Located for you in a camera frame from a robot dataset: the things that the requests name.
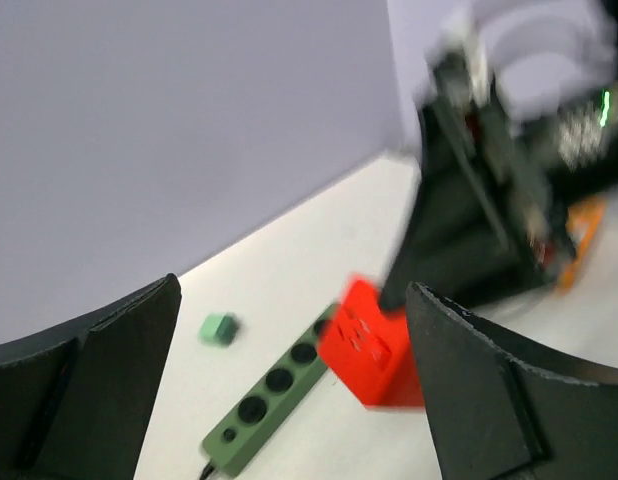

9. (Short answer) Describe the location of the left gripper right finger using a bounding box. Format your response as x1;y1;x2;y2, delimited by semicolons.
406;283;618;479

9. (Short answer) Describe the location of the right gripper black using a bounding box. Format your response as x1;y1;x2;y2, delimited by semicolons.
378;44;576;312

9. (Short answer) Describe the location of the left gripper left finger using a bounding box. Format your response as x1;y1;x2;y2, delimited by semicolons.
0;274;182;479

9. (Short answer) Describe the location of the red cube socket adapter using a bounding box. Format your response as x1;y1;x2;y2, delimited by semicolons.
318;276;424;409

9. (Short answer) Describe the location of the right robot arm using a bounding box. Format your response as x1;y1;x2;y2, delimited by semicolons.
377;1;618;313

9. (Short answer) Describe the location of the orange power strip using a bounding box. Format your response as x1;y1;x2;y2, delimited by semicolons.
557;196;606;292

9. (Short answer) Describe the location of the green power strip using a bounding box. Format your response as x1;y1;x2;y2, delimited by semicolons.
200;302;339;479

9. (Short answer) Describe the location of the green wall charger plug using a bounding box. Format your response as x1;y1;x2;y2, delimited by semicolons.
198;313;240;347

